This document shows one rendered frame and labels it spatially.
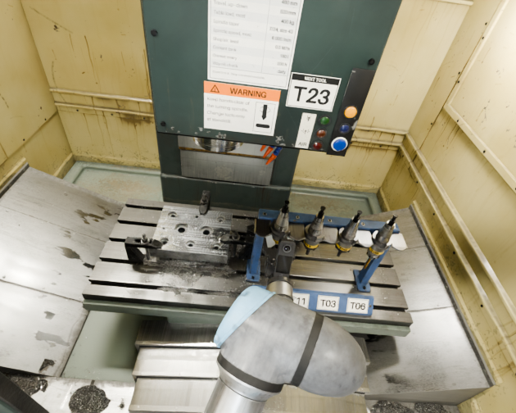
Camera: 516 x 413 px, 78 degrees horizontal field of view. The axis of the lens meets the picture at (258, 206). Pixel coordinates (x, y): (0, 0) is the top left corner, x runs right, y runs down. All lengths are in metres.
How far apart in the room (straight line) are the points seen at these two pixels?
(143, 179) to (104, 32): 0.84
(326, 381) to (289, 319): 0.10
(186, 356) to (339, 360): 0.86
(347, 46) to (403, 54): 1.20
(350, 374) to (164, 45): 0.64
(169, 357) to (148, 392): 0.12
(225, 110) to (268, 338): 0.46
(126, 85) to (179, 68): 1.27
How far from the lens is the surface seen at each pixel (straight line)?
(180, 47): 0.68
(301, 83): 0.68
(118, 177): 2.23
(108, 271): 1.33
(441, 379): 1.46
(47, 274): 1.64
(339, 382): 0.54
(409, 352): 1.48
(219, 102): 0.71
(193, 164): 1.62
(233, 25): 0.65
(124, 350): 1.48
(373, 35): 0.68
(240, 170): 1.60
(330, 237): 1.04
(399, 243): 1.12
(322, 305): 1.23
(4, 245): 1.71
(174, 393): 1.29
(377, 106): 1.94
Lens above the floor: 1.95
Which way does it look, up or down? 43 degrees down
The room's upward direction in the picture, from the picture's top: 9 degrees clockwise
